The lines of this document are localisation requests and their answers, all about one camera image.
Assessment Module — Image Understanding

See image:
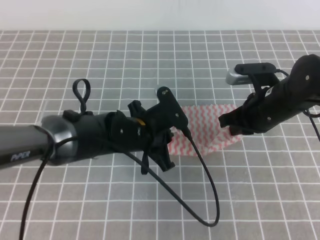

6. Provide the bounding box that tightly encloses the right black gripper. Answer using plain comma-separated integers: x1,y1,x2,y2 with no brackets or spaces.
218,84,298,136

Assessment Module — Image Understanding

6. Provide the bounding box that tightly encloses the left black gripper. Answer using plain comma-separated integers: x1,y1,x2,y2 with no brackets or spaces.
107,100,175,172

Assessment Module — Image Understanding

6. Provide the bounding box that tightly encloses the pink white wavy towel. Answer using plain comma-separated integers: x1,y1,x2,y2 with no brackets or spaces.
167,104,243,157

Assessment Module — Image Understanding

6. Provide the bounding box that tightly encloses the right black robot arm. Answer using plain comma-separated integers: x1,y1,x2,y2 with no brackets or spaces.
218,54,320,136

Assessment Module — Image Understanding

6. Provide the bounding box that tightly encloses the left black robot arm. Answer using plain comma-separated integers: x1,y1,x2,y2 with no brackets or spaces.
0,100,181,175

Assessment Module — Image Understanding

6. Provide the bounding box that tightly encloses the grey grid tablecloth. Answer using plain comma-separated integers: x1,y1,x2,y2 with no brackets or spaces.
0,30,320,240

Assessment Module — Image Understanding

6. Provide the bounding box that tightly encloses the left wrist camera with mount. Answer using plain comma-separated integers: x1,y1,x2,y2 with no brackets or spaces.
156,86,189,132

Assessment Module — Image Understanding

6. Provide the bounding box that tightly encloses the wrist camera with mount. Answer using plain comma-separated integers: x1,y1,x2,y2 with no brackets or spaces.
225,62,280,94
156,86,189,132

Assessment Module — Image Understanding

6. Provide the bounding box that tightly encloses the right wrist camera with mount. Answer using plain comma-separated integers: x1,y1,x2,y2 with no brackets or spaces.
225,62,280,94

